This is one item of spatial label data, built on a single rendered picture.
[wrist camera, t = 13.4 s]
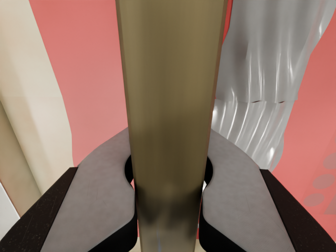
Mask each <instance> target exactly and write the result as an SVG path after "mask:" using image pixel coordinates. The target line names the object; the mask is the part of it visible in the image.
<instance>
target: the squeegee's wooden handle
mask: <svg viewBox="0 0 336 252"><path fill-rule="evenodd" d="M227 6H228V0H115V7H116V16H117V26H118V36H119V45H120V55H121V65H122V75H123V84H124V94H125V104H126V113H127V123H128V133H129V143H130V152H131V162H132V172H133V181H134V191H135V200H136V210H137V220H138V230H139V240H140V249H141V252H195V246H196V238H197V231H198V223H199V216H200V208H201V201H202V193H203V186H204V178H205V171H206V163H207V156H208V148H209V141H210V133H211V126H212V118H213V111H214V104H215V96H216V89H217V81H218V74H219V66H220V59H221V51H222V44H223V36H224V29H225V21H226V14H227Z"/></svg>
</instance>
